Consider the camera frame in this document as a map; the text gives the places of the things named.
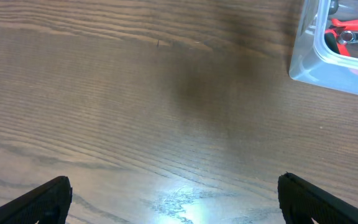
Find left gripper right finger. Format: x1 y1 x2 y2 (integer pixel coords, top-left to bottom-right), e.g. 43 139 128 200
278 173 358 224

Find silver socket wrench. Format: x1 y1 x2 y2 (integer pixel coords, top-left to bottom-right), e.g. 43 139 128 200
337 30 358 47

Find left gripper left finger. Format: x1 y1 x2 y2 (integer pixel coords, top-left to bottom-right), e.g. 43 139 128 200
0 176 73 224

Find clear plastic container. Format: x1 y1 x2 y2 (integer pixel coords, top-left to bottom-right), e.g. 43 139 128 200
289 0 358 95

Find red handled pliers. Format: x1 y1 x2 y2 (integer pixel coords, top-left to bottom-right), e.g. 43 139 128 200
324 19 358 57

